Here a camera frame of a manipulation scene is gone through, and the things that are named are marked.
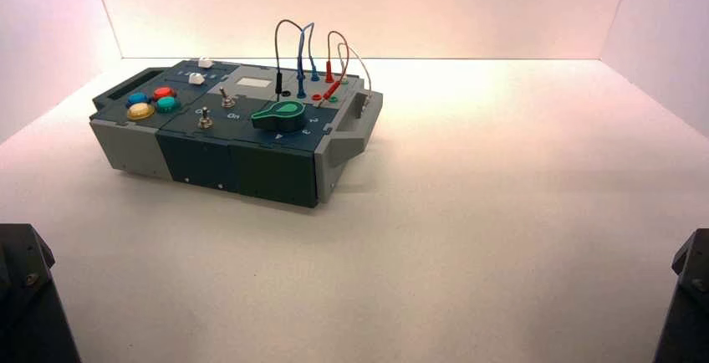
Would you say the black jumper wire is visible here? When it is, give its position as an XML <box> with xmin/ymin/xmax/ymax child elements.
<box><xmin>273</xmin><ymin>18</ymin><xmax>306</xmax><ymax>102</ymax></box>

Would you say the red jumper wire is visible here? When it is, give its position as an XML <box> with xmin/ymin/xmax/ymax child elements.
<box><xmin>318</xmin><ymin>30</ymin><xmax>351</xmax><ymax>109</ymax></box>

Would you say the yellow push button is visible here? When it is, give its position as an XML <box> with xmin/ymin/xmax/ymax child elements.
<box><xmin>126</xmin><ymin>102</ymin><xmax>156</xmax><ymax>122</ymax></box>

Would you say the white jumper wire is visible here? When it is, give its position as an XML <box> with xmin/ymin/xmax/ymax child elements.
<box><xmin>336</xmin><ymin>42</ymin><xmax>374</xmax><ymax>110</ymax></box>

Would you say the blue jumper wire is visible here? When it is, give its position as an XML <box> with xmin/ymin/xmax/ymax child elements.
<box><xmin>296</xmin><ymin>22</ymin><xmax>321</xmax><ymax>100</ymax></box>

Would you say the teal and grey control box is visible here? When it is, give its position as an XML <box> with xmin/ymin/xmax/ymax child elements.
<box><xmin>88</xmin><ymin>59</ymin><xmax>385</xmax><ymax>209</ymax></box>

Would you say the green rotary knob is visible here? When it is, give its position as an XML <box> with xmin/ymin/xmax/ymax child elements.
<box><xmin>250</xmin><ymin>100</ymin><xmax>307</xmax><ymax>133</ymax></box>

